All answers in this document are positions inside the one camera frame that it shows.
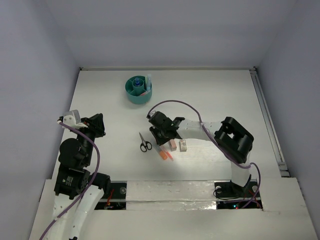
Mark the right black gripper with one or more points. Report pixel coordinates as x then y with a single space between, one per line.
159 140

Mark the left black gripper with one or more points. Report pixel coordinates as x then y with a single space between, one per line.
94 124

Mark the red thin pen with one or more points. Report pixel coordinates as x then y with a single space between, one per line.
168 154

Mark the orange highlighter marker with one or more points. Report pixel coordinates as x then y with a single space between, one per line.
161 153

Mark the small blue-capped glue bottle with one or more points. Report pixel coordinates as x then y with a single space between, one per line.
137 82

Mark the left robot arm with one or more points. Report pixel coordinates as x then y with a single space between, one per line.
77 190

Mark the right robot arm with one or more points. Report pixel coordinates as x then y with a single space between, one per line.
229 136

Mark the pink eraser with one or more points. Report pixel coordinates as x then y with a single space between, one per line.
173 145

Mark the white boxed eraser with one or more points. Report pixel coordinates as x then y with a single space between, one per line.
182 145

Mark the teal round desk organizer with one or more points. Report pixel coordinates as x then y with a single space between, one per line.
133 91

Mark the black handled scissors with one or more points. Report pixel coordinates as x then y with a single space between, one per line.
145 145

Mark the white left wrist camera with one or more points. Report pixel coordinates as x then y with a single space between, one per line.
72 119

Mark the aluminium side rail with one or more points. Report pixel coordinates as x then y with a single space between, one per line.
282 165

